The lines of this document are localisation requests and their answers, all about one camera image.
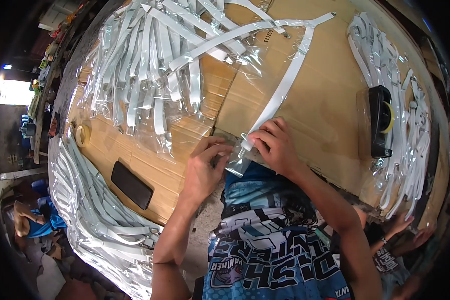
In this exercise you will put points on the person's left index finger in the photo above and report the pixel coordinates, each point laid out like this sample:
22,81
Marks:
217,150

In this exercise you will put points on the person's left middle finger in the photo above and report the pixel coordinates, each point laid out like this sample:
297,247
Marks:
210,141

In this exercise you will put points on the yellow tape roll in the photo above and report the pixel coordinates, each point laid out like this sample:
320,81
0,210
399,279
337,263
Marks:
390,117

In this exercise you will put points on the person's right fingers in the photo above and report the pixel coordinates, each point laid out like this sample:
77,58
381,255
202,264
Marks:
264,131

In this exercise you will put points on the bright window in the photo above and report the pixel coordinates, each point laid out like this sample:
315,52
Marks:
13,92

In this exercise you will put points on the person's legs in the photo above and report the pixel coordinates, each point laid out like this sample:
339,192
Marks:
251,187

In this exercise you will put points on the beige tape roll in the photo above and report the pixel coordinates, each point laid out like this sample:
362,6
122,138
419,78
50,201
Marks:
83,135

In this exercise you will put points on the person's left thumb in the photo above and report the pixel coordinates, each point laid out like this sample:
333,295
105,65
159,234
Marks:
222,165

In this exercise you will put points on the black phone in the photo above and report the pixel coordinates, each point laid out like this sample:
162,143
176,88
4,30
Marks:
131,185

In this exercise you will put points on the person's right thumb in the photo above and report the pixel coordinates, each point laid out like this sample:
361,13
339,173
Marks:
261,153

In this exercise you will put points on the black tape dispenser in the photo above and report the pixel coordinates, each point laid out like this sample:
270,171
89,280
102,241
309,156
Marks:
377,123

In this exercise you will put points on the person's right hand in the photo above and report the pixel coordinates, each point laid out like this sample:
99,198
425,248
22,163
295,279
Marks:
281,150

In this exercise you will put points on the brown cardboard sheet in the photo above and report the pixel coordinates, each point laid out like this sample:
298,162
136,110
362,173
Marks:
322,97

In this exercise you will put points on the person's left hand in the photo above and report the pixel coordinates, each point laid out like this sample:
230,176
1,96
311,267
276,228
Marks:
200,176

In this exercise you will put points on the clear plastic bag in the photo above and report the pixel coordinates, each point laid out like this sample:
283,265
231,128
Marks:
238,163

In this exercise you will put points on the cluttered workbench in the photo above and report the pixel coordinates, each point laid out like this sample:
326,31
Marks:
48,75

